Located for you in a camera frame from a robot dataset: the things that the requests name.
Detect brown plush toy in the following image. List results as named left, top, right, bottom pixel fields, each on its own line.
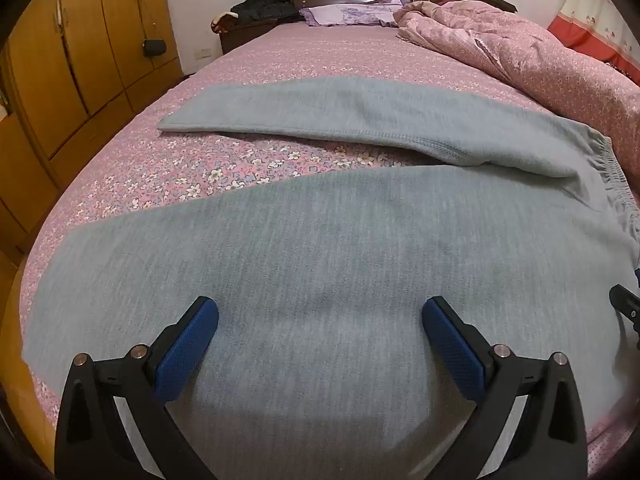
left=210, top=11, right=240, bottom=34

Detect small black hanging bag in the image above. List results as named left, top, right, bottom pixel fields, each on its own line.
left=134, top=0, right=167, bottom=58

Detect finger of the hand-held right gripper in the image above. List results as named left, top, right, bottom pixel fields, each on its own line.
left=609, top=284, right=640, bottom=348

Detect bed with pink floral sheet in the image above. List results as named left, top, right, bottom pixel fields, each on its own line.
left=20, top=22, right=640, bottom=480

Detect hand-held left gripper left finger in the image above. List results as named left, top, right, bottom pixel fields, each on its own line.
left=54, top=296, right=220, bottom=480

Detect dark wooden nightstand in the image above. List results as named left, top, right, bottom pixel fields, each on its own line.
left=218, top=20, right=281, bottom=56

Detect white printed curtain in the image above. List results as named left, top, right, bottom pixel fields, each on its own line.
left=557, top=0, right=640, bottom=56

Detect purple pillow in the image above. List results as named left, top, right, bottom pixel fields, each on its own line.
left=299, top=0, right=408, bottom=27

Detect pink floral quilt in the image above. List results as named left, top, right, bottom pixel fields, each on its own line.
left=393, top=0, right=640, bottom=171

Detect black patterned cloth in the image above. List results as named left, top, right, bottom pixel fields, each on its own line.
left=606, top=60, right=640, bottom=83

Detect grey pants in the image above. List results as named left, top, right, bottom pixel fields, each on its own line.
left=22, top=76, right=640, bottom=480

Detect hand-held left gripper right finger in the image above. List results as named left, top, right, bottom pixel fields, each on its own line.
left=421, top=296, right=588, bottom=480

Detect wooden wardrobe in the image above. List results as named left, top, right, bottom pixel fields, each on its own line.
left=0, top=0, right=183, bottom=261

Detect pile of dark clothes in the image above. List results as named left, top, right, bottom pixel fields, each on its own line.
left=230, top=0, right=303, bottom=25

